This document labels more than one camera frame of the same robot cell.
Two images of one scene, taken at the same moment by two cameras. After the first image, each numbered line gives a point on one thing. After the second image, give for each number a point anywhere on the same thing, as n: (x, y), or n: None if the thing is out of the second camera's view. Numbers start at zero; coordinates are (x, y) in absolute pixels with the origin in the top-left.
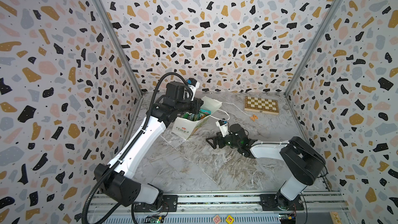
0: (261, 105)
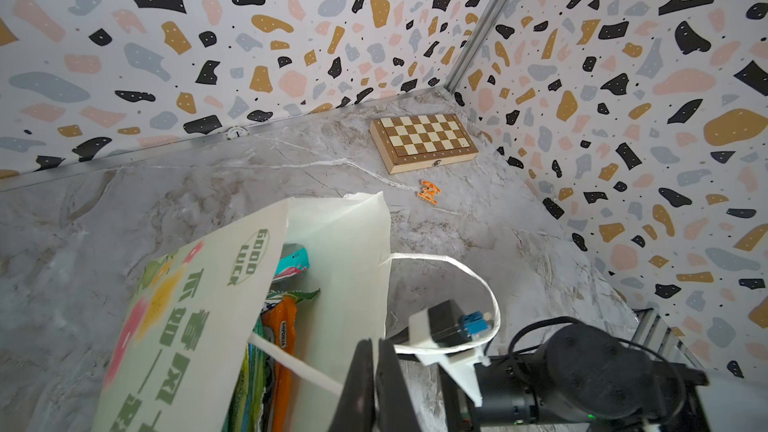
0: (413, 142)
